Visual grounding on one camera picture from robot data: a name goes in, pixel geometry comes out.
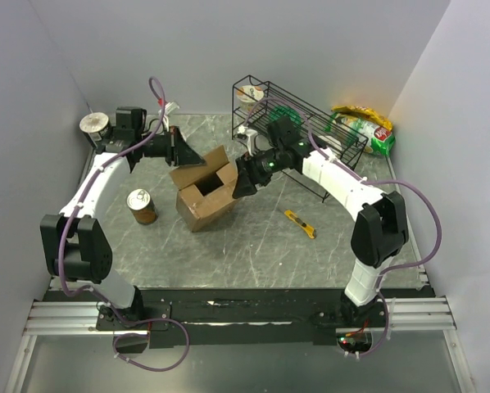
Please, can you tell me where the brown cardboard express box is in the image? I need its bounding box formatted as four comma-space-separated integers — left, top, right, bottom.
170, 145, 238, 233

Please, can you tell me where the yogurt cup in rack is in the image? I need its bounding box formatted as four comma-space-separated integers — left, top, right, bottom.
236, 84, 265, 113

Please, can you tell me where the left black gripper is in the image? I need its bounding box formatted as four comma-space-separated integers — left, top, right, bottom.
135, 125, 205, 166

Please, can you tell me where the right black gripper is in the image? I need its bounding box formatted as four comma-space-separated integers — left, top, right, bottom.
234, 147, 285, 200

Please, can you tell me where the green chips bag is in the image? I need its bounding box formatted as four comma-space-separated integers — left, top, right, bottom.
329, 110, 396, 157

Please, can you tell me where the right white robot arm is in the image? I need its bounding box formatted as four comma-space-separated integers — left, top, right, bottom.
233, 115, 409, 327

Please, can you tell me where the black wire rack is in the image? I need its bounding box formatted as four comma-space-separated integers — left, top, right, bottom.
231, 75, 367, 189

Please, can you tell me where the yellow snack bag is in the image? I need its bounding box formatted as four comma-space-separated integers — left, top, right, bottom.
331, 105, 393, 131

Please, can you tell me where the green plastic cup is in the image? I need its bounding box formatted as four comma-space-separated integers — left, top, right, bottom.
269, 105, 302, 124

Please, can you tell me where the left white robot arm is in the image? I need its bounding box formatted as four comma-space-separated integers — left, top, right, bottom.
40, 102, 206, 329

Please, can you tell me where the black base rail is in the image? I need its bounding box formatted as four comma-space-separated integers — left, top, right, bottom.
43, 286, 434, 350

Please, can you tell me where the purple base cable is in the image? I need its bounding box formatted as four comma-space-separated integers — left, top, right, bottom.
112, 318, 194, 373

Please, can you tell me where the black paper cup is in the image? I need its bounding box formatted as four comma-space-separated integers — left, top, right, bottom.
79, 112, 113, 153

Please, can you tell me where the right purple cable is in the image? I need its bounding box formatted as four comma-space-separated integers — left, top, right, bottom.
240, 97, 442, 296

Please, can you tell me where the circuit board with leds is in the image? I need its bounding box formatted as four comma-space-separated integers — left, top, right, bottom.
338, 331, 373, 354

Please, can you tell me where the brown tin can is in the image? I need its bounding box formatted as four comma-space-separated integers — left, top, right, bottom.
126, 188, 158, 225

